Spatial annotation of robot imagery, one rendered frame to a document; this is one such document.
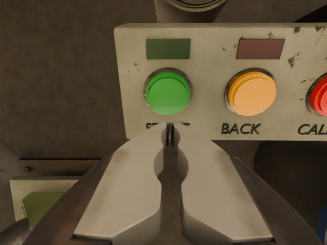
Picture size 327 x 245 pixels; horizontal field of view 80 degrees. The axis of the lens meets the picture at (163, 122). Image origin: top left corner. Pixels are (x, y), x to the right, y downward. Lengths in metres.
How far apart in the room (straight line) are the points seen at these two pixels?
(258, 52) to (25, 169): 0.95
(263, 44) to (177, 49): 0.07
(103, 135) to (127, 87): 0.67
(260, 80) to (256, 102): 0.02
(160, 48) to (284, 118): 0.14
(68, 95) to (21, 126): 0.24
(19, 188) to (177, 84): 0.83
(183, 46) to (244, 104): 0.07
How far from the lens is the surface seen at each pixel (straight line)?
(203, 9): 0.29
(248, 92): 0.19
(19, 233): 0.76
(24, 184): 0.92
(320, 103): 0.22
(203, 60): 0.18
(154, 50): 0.17
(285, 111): 0.22
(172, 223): 0.98
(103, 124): 0.84
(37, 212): 0.77
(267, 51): 0.19
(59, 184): 0.85
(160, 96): 0.17
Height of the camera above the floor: 0.78
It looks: 80 degrees down
